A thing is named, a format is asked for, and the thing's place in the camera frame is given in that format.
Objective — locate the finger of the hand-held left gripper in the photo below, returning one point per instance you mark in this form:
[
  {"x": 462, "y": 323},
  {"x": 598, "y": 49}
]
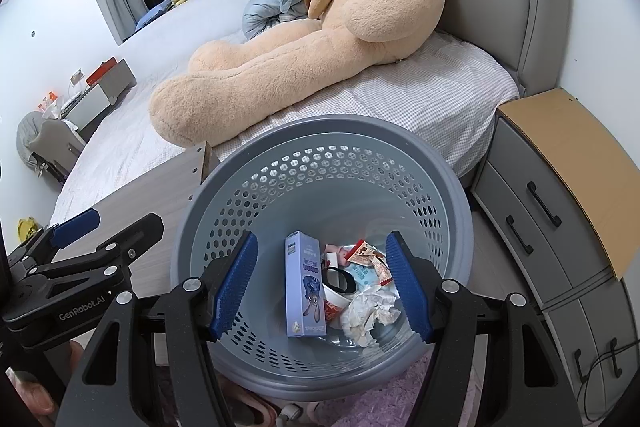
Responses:
[
  {"x": 135, "y": 239},
  {"x": 75, "y": 223}
]

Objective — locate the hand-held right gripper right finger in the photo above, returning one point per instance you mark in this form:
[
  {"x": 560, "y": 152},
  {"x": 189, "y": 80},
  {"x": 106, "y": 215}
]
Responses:
[{"x": 407, "y": 287}]

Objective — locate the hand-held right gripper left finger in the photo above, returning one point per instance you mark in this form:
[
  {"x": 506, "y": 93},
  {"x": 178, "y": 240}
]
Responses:
[{"x": 232, "y": 287}]

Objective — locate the white paper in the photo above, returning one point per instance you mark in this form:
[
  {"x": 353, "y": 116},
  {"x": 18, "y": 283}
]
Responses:
[{"x": 370, "y": 312}]

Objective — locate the red and beige snack wrapper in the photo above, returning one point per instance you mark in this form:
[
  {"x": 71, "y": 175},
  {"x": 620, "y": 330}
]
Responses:
[{"x": 372, "y": 257}]

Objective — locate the light blue wipe packet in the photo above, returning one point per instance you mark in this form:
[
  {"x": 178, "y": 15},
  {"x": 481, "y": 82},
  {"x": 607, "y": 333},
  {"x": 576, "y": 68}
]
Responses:
[{"x": 362, "y": 276}]

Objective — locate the black band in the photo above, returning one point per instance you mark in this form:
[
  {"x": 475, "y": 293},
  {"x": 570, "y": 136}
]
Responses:
[{"x": 340, "y": 281}]

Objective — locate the purple printed carton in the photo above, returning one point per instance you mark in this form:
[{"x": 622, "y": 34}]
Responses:
[{"x": 305, "y": 287}]

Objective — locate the red and white paper cup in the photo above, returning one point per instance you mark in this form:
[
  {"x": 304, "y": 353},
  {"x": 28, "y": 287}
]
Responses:
[{"x": 336, "y": 306}]

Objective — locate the small pink item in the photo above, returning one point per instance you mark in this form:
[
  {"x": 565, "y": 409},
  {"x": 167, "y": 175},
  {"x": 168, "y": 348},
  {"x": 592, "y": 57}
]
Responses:
[{"x": 335, "y": 254}]

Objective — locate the grey perforated plastic basket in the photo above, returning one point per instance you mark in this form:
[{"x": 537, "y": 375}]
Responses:
[{"x": 320, "y": 177}]

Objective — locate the person's left hand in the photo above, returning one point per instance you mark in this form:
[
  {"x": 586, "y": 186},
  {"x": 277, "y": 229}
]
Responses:
[{"x": 32, "y": 394}]

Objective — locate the yellow bag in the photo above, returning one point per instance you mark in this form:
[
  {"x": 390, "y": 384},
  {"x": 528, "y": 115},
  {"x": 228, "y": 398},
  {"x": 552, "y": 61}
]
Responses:
[{"x": 30, "y": 229}]

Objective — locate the grey chair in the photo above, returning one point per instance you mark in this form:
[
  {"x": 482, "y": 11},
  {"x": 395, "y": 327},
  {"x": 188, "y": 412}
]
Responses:
[{"x": 47, "y": 142}]

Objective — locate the purple fluffy rug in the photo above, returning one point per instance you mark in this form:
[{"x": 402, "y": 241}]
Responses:
[{"x": 395, "y": 392}]

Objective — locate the pink slipper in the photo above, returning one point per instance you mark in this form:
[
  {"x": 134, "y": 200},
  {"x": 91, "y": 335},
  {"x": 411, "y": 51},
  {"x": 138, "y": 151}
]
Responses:
[{"x": 255, "y": 409}]

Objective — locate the low grey cabinet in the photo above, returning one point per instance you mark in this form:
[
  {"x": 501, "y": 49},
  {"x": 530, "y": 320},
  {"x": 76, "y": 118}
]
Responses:
[{"x": 100, "y": 94}]

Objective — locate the grey bedside cabinet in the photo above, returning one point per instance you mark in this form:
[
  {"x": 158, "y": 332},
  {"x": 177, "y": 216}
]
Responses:
[{"x": 540, "y": 247}]

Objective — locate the red flat box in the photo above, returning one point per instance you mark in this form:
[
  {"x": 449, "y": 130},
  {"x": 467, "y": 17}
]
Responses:
[{"x": 102, "y": 72}]

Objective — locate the bed with white sheet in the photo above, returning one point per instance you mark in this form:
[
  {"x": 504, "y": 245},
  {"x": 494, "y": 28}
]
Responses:
[{"x": 425, "y": 97}]

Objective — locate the blue cushion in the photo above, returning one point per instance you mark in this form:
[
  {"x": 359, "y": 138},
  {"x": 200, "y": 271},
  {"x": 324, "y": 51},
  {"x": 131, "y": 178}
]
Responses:
[{"x": 150, "y": 14}]

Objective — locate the large beige teddy bear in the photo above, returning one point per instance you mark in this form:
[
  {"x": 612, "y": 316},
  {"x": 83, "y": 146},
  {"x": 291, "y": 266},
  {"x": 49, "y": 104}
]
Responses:
[{"x": 300, "y": 57}]

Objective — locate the folded blue-grey duvet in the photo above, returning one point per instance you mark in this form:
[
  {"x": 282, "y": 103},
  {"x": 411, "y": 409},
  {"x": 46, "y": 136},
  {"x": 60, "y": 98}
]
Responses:
[{"x": 272, "y": 19}]

